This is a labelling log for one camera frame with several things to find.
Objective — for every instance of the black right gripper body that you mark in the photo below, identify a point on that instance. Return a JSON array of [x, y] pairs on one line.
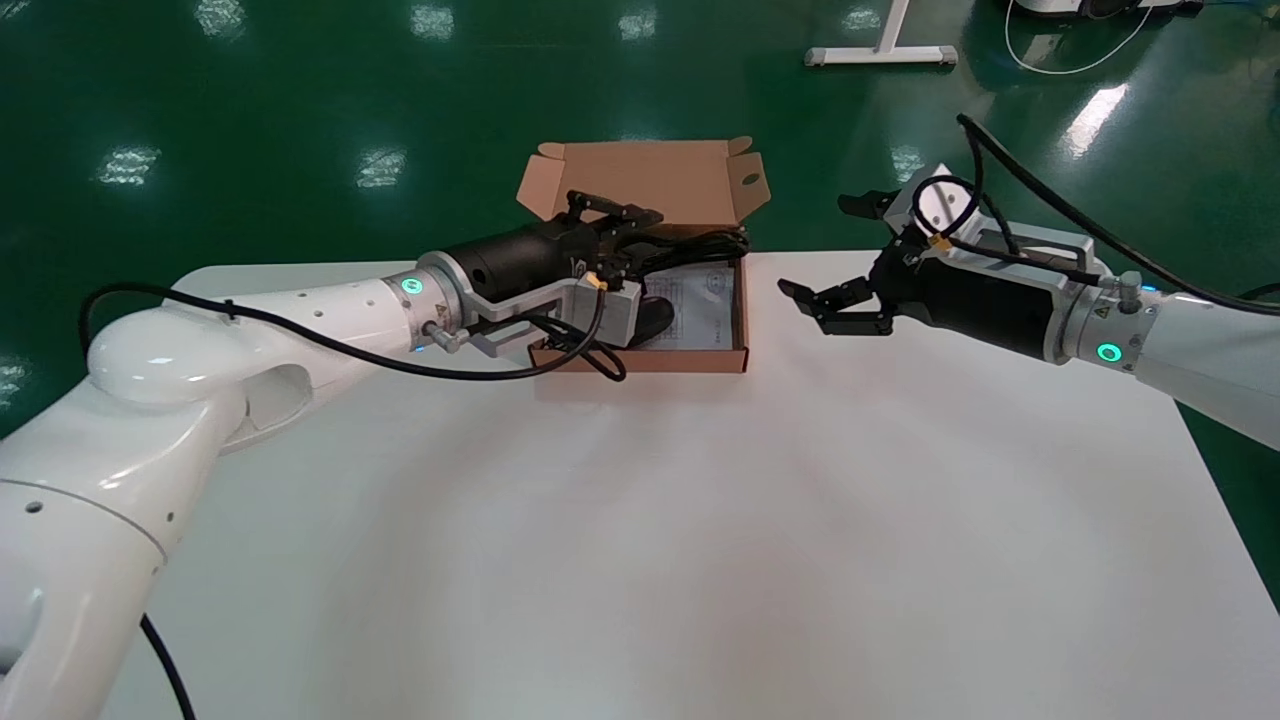
[[970, 300]]

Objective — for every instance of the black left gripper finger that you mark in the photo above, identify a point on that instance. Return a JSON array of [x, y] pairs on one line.
[[620, 218], [630, 255]]

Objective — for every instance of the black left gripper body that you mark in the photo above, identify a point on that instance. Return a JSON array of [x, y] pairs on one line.
[[520, 260]]

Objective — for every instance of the white table leg base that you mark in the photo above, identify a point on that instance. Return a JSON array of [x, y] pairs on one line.
[[880, 55]]

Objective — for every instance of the white and black floor device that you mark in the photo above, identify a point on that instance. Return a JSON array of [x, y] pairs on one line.
[[1050, 6]]

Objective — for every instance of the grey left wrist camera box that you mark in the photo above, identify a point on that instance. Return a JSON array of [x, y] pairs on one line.
[[610, 310]]

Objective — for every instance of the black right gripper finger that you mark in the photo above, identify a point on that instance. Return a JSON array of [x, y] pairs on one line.
[[850, 310], [875, 203]]

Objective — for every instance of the open brown cardboard box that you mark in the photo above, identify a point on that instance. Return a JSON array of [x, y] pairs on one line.
[[640, 185]]

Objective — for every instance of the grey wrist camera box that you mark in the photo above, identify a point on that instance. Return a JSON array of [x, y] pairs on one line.
[[945, 205], [610, 310]]

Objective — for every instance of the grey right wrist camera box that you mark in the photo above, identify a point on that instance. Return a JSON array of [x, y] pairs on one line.
[[945, 205]]

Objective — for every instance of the white printed manual sheet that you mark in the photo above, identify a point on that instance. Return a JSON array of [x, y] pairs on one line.
[[705, 310]]

